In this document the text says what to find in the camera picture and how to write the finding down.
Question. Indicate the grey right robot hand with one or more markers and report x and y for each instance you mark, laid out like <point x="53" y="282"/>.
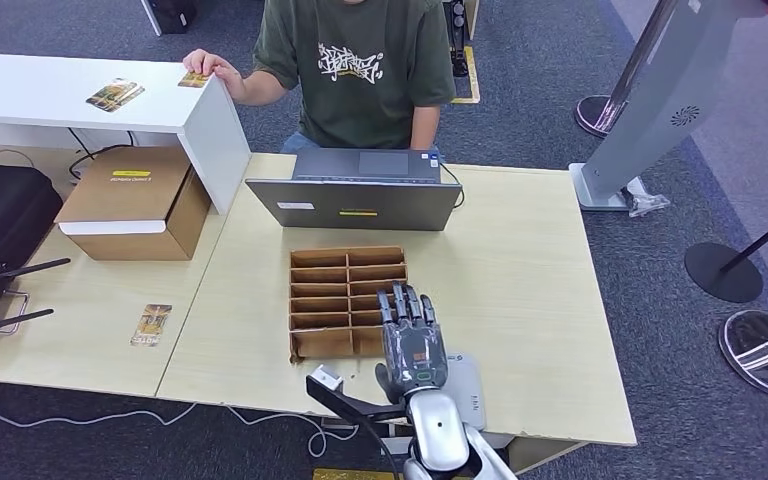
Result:
<point x="414" y="351"/>

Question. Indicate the person's right hand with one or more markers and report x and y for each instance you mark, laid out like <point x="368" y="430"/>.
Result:
<point x="215" y="66"/>

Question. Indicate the gold patterned ID card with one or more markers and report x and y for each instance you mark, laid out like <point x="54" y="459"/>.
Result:
<point x="193" y="80"/>

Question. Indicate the person's left forearm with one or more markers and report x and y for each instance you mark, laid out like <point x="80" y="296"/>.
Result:
<point x="426" y="126"/>

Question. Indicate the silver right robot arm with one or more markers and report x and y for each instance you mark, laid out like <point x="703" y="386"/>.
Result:
<point x="437" y="430"/>

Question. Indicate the white card reader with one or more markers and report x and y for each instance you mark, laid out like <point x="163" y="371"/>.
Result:
<point x="467" y="391"/>

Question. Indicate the person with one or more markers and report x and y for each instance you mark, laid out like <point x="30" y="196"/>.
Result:
<point x="357" y="106"/>

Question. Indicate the gold hotel key card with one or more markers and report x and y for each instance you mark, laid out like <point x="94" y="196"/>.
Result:
<point x="151" y="326"/>

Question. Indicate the black box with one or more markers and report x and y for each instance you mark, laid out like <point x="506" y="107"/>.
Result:
<point x="172" y="12"/>

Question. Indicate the stack of gold cards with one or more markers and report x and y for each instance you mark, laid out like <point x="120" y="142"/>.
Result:
<point x="115" y="96"/>

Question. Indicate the cardboard slot organizer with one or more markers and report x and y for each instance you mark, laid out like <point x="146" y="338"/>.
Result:
<point x="321" y="291"/>

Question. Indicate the white table foot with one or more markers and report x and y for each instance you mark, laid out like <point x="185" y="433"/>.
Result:
<point x="496" y="440"/>

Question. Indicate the gold strip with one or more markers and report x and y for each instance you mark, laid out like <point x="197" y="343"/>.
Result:
<point x="357" y="475"/>

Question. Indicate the brown cardboard box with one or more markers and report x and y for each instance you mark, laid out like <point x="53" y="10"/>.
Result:
<point x="129" y="192"/>

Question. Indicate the grey laptop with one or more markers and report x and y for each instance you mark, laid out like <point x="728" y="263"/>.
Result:
<point x="357" y="205"/>

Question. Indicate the white shelf riser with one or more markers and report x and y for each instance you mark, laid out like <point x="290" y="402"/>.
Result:
<point x="26" y="93"/>

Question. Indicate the black wheeled stand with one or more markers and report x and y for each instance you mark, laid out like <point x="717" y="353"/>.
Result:
<point x="457" y="33"/>

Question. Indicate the yellow floor tape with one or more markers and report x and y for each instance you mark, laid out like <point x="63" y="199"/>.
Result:
<point x="474" y="79"/>

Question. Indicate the black carrying case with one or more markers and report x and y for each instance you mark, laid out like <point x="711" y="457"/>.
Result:
<point x="0" y="212"/>

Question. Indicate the clear plastic bag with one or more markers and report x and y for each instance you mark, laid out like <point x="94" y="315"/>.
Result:
<point x="646" y="201"/>

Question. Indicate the chrome stanchion pole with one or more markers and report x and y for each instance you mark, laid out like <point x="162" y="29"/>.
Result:
<point x="596" y="109"/>

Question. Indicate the black stanchion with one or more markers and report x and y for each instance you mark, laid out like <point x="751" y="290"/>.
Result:
<point x="722" y="272"/>

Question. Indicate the chrome stanchion base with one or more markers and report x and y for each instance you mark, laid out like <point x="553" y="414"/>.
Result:
<point x="762" y="351"/>

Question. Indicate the silver kiosk stand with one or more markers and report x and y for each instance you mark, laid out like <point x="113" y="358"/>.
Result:
<point x="672" y="99"/>

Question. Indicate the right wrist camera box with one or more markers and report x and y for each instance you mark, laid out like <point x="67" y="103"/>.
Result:
<point x="324" y="381"/>

